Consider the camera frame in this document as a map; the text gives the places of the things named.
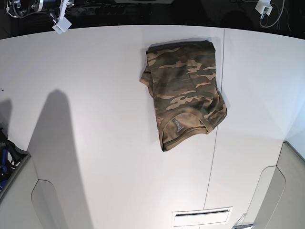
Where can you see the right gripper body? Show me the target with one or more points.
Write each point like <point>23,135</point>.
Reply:
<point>58,11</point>

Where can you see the camouflage T-shirt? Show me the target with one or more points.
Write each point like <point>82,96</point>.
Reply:
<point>181,79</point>

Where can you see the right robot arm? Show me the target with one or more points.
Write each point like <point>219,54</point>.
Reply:
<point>21,9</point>

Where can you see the blue items in bin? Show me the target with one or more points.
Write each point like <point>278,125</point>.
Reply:
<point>5,166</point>

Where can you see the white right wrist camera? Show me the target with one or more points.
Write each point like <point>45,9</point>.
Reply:
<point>62,26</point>

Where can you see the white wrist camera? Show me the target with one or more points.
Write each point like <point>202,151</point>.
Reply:
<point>264,7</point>
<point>62,26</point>

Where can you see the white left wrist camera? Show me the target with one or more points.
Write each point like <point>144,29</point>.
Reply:
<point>264,7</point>

